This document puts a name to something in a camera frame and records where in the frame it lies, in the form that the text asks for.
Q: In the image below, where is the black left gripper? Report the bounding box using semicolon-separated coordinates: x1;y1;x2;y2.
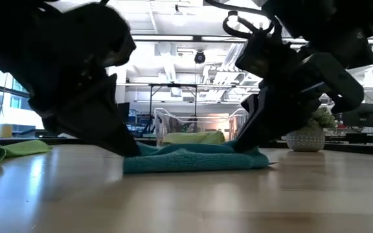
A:
0;3;142;159

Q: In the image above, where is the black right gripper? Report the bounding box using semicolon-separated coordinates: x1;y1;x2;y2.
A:
231;51;365;153

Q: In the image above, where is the teal microfiber towel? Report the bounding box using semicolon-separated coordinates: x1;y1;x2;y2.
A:
122;140;271;175

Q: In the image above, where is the clear plastic basket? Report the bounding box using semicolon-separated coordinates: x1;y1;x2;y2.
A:
153;107;249;148

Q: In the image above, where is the black computer monitor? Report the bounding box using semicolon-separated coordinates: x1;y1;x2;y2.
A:
341;102;373;128
118;102;131;123

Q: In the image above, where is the artificial plant in grey pot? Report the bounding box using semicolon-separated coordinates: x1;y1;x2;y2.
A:
285;106;338;152

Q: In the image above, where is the large glass window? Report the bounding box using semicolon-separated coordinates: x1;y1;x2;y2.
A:
0;56;45;130

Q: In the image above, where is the yellow container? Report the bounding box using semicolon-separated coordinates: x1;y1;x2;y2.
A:
0;124;14;139

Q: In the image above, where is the linear ceiling light fixture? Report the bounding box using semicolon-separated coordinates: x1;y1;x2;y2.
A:
131;34;373;45

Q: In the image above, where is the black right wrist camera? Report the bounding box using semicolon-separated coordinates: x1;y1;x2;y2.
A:
235;30;299;78

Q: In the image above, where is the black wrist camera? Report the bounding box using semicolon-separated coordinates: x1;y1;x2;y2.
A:
235;30;299;78
100;5;138;68

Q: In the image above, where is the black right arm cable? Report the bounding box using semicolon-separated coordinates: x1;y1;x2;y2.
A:
204;0;284;39

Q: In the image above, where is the black ceiling dome camera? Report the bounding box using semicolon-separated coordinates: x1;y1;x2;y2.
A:
194;50;207;65

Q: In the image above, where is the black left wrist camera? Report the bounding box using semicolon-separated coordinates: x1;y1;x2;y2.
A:
100;5;138;68

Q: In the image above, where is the black metal rig frame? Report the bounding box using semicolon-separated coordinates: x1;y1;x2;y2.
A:
148;82;198;143

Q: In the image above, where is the black aluminium table frame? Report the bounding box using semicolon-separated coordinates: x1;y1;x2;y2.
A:
0;138;373;157

